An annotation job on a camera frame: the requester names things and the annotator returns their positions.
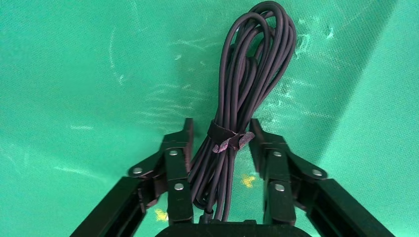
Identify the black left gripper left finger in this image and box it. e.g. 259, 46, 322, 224
69, 118, 194, 237

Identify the black data cable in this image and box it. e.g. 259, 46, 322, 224
188, 0, 297, 223

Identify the green table cloth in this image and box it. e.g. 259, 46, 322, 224
0, 0, 419, 237

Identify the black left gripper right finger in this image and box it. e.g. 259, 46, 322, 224
249, 118, 397, 237

